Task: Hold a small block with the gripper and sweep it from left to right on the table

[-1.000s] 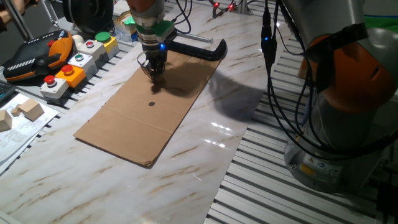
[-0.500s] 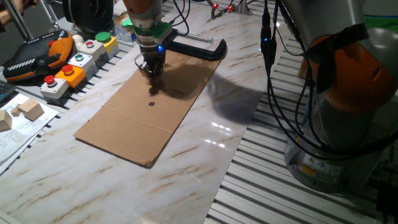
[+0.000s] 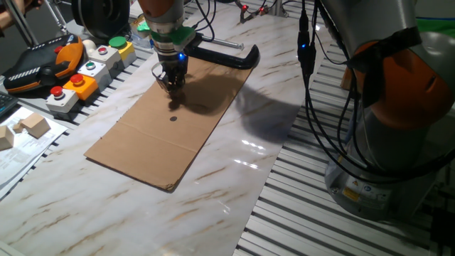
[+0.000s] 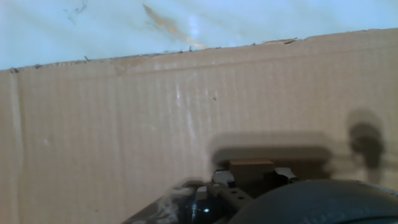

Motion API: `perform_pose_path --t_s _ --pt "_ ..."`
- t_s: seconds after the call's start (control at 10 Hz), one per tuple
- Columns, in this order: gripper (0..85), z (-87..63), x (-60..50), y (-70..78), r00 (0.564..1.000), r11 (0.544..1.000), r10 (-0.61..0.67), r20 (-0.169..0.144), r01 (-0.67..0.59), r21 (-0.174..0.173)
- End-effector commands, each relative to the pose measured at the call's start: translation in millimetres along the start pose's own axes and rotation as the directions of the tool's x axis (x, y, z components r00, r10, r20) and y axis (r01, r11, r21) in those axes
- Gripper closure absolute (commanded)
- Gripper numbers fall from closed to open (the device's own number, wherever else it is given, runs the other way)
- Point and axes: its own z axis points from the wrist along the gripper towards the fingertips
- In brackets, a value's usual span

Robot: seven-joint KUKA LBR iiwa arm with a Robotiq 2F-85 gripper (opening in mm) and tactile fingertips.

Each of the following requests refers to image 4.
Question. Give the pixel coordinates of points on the brown cardboard sheet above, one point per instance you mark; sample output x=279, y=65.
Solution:
x=109, y=124

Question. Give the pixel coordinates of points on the white marble pattern mat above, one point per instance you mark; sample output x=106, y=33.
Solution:
x=93, y=25

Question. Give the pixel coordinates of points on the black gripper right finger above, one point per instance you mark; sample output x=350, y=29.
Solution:
x=284, y=176

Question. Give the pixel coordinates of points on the small wooden block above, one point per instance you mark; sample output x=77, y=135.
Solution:
x=250, y=174

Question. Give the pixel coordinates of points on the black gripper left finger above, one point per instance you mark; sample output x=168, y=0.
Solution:
x=227, y=189

